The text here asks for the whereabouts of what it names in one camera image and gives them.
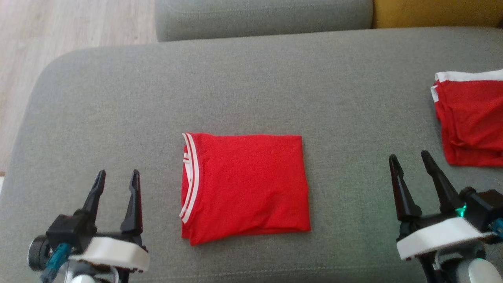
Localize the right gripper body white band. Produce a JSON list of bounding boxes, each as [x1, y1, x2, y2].
[[395, 213, 495, 262]]

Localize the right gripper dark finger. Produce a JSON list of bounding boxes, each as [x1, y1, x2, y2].
[[389, 154, 423, 223], [421, 150, 461, 215]]

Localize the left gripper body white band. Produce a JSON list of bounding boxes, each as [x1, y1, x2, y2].
[[68, 231, 151, 274]]

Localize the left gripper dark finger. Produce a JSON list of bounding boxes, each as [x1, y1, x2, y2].
[[82, 169, 107, 221], [120, 169, 143, 237]]

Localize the red shorts white waistband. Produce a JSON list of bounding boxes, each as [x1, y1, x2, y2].
[[430, 69, 503, 168]]

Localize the red t-shirt striped collar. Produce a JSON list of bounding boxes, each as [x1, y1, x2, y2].
[[179, 132, 312, 246]]

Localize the grey sofa seat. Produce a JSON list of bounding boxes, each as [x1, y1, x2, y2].
[[0, 26, 503, 283]]

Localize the yellow cushion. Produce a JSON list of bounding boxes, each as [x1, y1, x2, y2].
[[371, 0, 503, 29]]

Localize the grey sofa back cushion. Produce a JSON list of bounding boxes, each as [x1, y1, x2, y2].
[[154, 0, 374, 43]]

